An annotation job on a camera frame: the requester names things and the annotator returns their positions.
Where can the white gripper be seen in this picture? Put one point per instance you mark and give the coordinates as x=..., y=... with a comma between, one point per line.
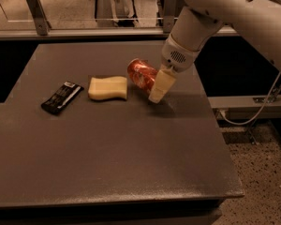
x=175, y=56

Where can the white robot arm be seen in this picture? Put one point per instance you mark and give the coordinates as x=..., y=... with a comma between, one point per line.
x=257, y=21

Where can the grey horizontal rail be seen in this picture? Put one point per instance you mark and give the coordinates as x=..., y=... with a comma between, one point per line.
x=108, y=33

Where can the right metal railing bracket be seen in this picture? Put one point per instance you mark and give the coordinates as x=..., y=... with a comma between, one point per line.
x=169, y=8

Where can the yellow sponge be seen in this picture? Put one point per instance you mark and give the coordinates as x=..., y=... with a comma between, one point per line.
x=107, y=88

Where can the metal railing bracket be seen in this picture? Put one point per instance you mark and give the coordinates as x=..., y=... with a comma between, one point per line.
x=169, y=8
x=41, y=22

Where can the black snack bar wrapper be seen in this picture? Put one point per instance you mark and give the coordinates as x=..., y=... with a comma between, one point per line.
x=61, y=98

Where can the red coke can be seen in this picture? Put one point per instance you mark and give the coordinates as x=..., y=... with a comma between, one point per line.
x=142, y=74

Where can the left metal railing bracket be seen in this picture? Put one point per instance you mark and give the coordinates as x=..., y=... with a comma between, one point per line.
x=41, y=22

